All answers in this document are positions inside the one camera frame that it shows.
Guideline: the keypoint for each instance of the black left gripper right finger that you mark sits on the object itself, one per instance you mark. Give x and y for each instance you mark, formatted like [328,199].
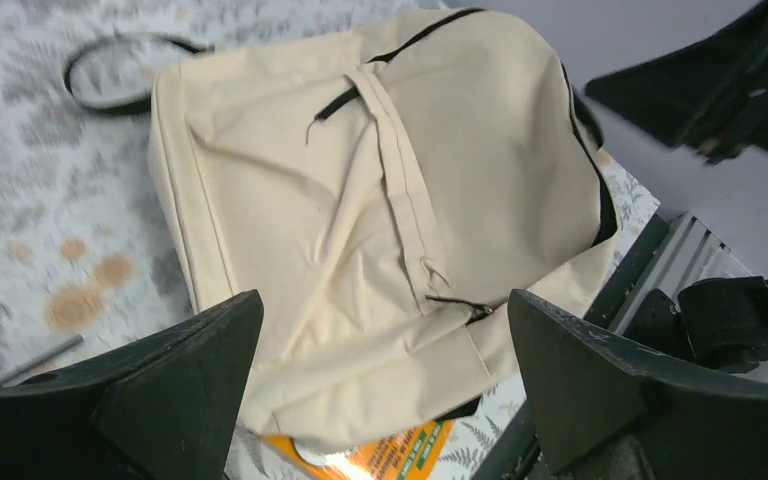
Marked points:
[607,407]

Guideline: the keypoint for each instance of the orange comic paperback book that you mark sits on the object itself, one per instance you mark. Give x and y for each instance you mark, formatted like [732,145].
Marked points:
[410,455]

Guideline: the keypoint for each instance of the beige canvas backpack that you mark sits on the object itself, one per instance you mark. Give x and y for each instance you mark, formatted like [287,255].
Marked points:
[383,189]

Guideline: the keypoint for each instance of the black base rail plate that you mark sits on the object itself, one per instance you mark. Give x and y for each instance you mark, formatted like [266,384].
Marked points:
[656,255]

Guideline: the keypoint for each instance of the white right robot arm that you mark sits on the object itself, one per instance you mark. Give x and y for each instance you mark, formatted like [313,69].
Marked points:
[718,323]

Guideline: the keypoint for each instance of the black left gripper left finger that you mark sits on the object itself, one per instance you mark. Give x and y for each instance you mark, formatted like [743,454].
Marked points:
[162,407]

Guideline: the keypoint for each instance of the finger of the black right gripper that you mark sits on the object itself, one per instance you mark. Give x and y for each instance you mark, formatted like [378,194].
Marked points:
[711,96]

